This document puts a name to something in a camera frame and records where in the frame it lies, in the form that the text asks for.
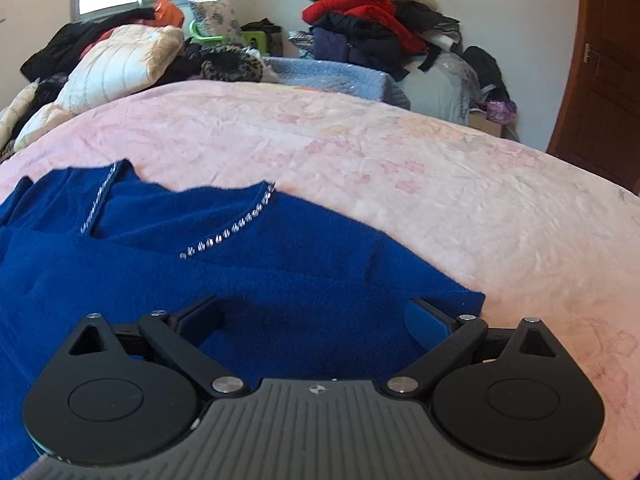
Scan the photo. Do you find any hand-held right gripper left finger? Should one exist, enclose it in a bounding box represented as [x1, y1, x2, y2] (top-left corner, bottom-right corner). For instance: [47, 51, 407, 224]
[67, 296, 251, 402]

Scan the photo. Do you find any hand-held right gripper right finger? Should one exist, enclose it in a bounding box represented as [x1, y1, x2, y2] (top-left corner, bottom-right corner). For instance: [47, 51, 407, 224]
[385, 297, 567, 402]

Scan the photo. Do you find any blue beaded-neck sweater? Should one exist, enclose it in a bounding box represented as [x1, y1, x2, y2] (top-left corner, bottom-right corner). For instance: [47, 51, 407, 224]
[0, 159, 487, 467]

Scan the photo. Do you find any pile of dark clothes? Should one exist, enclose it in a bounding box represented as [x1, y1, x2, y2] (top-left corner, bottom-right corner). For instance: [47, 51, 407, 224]
[309, 0, 462, 82]

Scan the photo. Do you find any pink floral blanket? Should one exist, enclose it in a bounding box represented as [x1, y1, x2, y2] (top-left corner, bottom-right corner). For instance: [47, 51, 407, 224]
[0, 79, 640, 463]

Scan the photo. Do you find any cardboard box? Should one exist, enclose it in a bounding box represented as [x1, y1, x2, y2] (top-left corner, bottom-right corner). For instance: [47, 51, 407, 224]
[467, 110, 504, 139]

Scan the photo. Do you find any purple bag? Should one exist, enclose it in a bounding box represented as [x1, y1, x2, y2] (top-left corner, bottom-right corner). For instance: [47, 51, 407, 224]
[484, 100, 519, 126]

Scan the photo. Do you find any plastic-wrapped grey bedding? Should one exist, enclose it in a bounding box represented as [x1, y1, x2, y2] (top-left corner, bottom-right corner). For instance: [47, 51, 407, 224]
[400, 52, 484, 126]

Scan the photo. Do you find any leopard fur garment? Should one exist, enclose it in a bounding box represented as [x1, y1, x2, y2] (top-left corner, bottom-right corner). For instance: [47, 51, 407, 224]
[199, 44, 266, 84]

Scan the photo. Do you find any cream quilted comforter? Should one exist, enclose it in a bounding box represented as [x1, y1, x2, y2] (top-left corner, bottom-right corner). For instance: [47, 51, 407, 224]
[0, 80, 76, 161]

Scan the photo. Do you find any black bag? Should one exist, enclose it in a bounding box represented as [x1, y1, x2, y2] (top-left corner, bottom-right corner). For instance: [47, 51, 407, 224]
[462, 46, 511, 104]

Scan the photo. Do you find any light blue fleece blanket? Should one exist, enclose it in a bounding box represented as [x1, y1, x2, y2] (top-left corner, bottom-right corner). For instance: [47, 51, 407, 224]
[262, 56, 412, 111]

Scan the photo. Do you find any white quilted jacket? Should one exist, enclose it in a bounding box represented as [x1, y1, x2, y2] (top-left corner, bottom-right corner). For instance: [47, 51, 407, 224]
[55, 24, 186, 116]

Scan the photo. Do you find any green box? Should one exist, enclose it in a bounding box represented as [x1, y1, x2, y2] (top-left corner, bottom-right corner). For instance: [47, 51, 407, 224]
[242, 30, 267, 55]

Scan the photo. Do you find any brown wooden door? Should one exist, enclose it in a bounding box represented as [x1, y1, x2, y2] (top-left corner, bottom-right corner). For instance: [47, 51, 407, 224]
[546, 0, 640, 196]

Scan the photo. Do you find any floral grey pillow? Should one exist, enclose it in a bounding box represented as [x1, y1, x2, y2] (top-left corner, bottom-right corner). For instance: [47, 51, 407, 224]
[187, 0, 247, 47]

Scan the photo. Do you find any black garment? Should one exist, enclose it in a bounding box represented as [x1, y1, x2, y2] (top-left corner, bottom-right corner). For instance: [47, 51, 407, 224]
[20, 7, 157, 83]

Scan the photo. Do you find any orange cloth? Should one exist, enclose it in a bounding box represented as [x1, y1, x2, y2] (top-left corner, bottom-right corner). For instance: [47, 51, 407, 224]
[152, 0, 185, 29]

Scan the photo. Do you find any red jacket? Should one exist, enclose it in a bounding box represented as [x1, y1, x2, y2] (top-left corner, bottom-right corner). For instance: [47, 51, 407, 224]
[302, 0, 429, 54]

